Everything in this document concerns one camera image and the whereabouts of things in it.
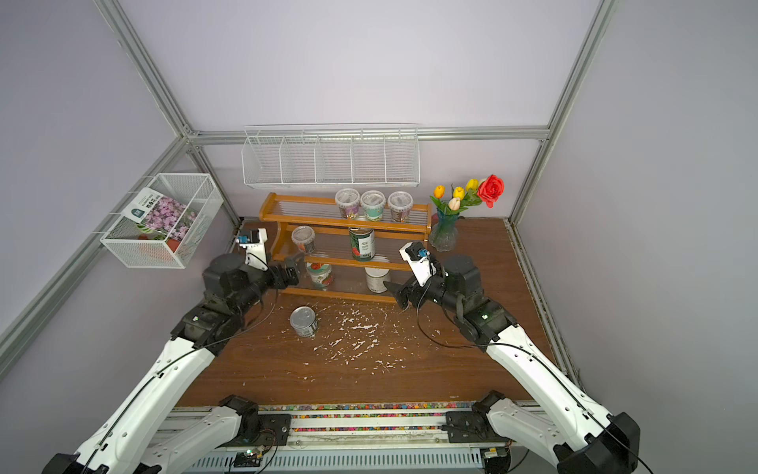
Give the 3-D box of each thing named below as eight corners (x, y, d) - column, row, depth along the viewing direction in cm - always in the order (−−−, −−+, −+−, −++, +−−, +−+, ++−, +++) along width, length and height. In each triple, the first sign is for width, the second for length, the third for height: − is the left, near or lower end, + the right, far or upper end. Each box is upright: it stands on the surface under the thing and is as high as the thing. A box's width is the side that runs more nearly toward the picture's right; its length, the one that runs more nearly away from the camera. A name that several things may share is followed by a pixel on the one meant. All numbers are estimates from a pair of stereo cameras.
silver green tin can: (292, 338, 92) (286, 329, 87) (297, 315, 97) (291, 305, 92) (316, 338, 92) (312, 329, 87) (320, 315, 97) (316, 305, 92)
